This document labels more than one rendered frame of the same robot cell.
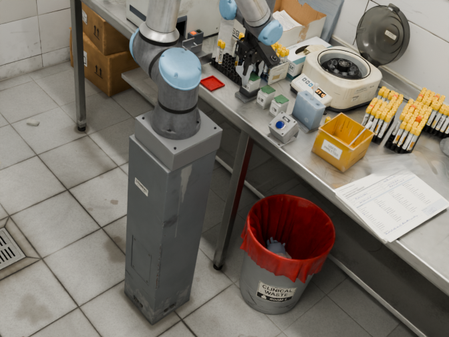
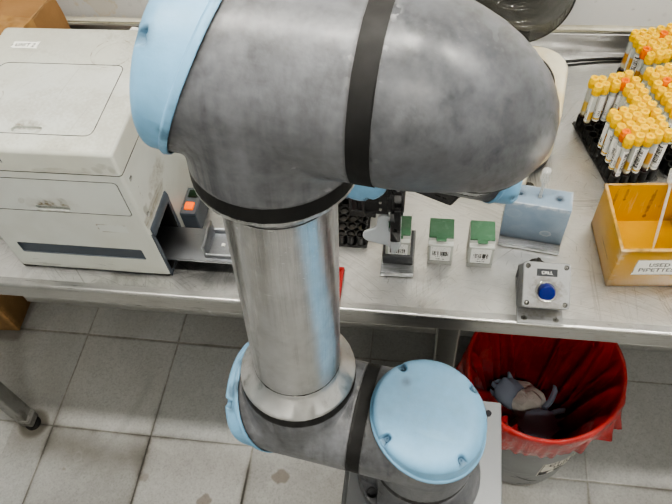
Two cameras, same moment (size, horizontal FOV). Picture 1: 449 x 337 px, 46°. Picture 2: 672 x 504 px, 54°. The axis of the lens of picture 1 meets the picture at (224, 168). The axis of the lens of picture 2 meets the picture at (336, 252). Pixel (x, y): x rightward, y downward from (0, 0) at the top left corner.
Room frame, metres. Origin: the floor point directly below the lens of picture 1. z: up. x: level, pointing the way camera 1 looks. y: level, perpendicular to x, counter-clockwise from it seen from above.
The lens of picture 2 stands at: (1.07, 0.35, 1.80)
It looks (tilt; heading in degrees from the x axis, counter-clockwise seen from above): 54 degrees down; 333
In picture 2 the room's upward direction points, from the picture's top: 7 degrees counter-clockwise
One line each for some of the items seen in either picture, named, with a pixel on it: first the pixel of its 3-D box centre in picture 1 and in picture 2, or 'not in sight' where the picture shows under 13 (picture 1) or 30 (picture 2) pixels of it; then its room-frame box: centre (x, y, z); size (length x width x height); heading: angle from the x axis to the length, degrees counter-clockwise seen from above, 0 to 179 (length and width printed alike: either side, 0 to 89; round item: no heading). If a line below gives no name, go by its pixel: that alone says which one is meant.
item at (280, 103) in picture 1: (278, 106); (480, 244); (1.51, -0.14, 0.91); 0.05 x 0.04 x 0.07; 140
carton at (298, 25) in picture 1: (278, 26); not in sight; (2.00, -0.10, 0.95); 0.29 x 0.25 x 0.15; 140
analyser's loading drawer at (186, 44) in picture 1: (188, 45); (210, 242); (1.77, 0.23, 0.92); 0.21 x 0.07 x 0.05; 50
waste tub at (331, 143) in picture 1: (342, 142); (647, 235); (1.37, -0.36, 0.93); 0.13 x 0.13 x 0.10; 55
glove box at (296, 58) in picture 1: (307, 55); not in sight; (1.87, -0.23, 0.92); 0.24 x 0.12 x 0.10; 140
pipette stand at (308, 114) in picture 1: (307, 111); (534, 216); (1.50, -0.24, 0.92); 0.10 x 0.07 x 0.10; 42
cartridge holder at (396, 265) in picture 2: (249, 91); (398, 249); (1.59, -0.03, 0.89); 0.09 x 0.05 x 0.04; 141
